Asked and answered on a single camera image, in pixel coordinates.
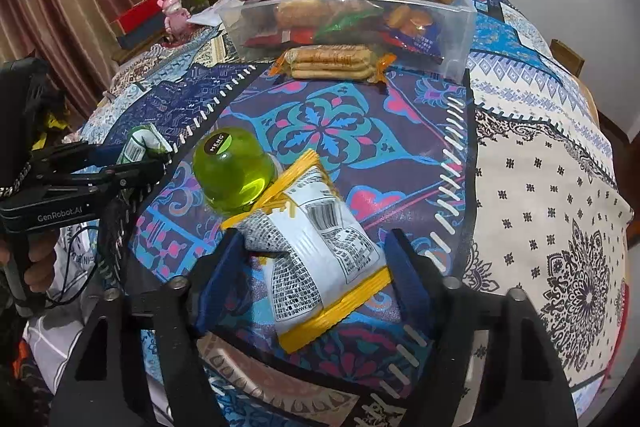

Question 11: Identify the orange biscuit packet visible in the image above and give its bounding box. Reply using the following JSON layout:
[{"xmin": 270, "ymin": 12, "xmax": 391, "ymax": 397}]
[{"xmin": 269, "ymin": 44, "xmax": 397, "ymax": 83}]

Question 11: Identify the blue white snack packet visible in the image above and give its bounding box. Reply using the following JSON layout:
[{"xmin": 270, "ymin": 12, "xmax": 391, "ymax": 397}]
[{"xmin": 381, "ymin": 5, "xmax": 444, "ymax": 65}]

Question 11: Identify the yellow white snack packet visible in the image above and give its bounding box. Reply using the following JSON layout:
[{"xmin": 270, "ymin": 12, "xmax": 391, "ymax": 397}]
[{"xmin": 221, "ymin": 150, "xmax": 392, "ymax": 353}]

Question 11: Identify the red snack packet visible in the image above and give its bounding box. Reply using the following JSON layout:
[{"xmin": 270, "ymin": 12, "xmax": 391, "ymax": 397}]
[{"xmin": 244, "ymin": 27, "xmax": 314, "ymax": 49}]

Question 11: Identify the patchwork patterned bed quilt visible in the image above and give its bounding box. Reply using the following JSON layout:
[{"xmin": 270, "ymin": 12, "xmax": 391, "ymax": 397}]
[{"xmin": 50, "ymin": 0, "xmax": 632, "ymax": 426}]

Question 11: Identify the green white snack packet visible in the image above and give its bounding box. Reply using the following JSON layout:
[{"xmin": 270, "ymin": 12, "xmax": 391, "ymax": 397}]
[{"xmin": 116, "ymin": 122, "xmax": 172, "ymax": 165}]

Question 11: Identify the red box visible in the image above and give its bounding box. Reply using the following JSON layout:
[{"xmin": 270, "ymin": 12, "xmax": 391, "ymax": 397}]
[{"xmin": 110, "ymin": 0, "xmax": 163, "ymax": 36}]

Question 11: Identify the cardboard box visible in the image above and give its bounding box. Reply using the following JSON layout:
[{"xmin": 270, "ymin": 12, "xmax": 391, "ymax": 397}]
[{"xmin": 549, "ymin": 39, "xmax": 585, "ymax": 77}]

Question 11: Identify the clear plastic storage box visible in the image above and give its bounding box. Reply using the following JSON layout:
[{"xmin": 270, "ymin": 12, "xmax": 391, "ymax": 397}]
[{"xmin": 215, "ymin": 0, "xmax": 477, "ymax": 81}]

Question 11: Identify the person left hand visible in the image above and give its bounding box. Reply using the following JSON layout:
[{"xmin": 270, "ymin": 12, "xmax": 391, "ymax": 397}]
[{"xmin": 24, "ymin": 230, "xmax": 60, "ymax": 293}]

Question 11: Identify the white pillow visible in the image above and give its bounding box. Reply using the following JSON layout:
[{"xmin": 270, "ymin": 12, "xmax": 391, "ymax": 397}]
[{"xmin": 189, "ymin": 6, "xmax": 222, "ymax": 27}]

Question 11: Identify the pink plush toy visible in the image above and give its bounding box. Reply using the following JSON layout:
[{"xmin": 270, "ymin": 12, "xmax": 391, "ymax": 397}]
[{"xmin": 156, "ymin": 0, "xmax": 191, "ymax": 40}]

